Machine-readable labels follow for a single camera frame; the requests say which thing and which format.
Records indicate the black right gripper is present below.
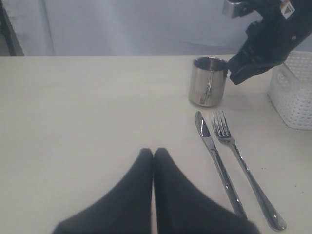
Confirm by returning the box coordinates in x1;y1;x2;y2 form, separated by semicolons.
228;0;312;85

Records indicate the silver table knife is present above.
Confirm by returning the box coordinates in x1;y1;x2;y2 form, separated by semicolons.
195;111;247;220

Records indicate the shiny steel cup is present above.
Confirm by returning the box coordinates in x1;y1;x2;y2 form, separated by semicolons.
188;56;228;107

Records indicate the white perforated plastic basket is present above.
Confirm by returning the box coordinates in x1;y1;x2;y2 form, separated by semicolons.
268;51;312;131

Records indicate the silver fork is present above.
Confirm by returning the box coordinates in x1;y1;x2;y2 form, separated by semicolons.
212;111;287;231

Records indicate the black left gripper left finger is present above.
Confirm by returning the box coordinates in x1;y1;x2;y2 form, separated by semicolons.
53;148;154;234

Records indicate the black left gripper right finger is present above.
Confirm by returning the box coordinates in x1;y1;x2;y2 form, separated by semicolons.
154;148;260;234

